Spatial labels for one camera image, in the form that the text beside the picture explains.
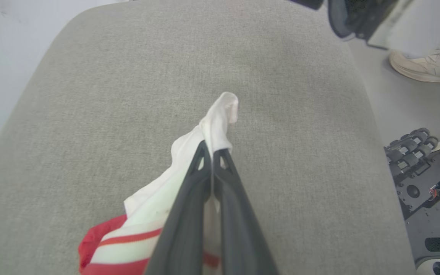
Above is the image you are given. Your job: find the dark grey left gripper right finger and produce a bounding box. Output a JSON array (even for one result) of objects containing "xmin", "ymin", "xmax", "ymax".
[{"xmin": 213, "ymin": 149, "xmax": 280, "ymax": 275}]

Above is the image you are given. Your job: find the red and white shirt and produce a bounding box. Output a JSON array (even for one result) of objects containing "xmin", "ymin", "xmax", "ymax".
[{"xmin": 78, "ymin": 92, "xmax": 239, "ymax": 275}]

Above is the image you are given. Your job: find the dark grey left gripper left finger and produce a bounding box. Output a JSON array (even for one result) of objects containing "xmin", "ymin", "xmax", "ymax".
[{"xmin": 144, "ymin": 140, "xmax": 213, "ymax": 275}]

